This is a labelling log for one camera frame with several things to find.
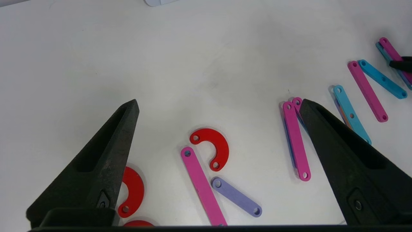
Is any short purple bar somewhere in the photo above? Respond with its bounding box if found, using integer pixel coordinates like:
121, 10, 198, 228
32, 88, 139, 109
211, 177, 263, 218

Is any long pink bar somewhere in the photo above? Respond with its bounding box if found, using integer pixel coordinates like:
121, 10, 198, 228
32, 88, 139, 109
180, 147, 228, 227
282, 101, 312, 182
292, 97, 305, 120

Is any small red C piece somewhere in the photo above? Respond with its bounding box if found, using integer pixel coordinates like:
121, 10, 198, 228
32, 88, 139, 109
189, 128, 230, 172

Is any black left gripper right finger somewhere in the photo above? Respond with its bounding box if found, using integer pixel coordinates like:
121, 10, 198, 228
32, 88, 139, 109
299, 99, 412, 226

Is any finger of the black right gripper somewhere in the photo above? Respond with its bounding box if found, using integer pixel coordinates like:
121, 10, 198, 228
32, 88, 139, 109
389, 56, 412, 73

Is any short pink bar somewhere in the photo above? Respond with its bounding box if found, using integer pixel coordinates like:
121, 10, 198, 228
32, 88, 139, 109
347, 61, 389, 123
375, 37, 412, 91

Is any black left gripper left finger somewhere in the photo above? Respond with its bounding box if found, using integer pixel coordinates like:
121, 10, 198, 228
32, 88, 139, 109
26, 99, 140, 229

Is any long blue bar orange underside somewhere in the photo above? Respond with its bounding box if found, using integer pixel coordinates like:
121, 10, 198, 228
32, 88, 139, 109
333, 85, 372, 145

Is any white BRAIN sign board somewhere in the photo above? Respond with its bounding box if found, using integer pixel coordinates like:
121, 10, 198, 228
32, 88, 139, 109
144, 0, 181, 7

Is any short blue bar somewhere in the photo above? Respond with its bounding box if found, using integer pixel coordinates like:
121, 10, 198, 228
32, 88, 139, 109
358, 59, 408, 100

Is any large red C piece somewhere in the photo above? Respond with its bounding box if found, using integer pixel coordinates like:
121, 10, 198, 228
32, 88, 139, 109
123, 220, 155, 227
117, 166, 145, 218

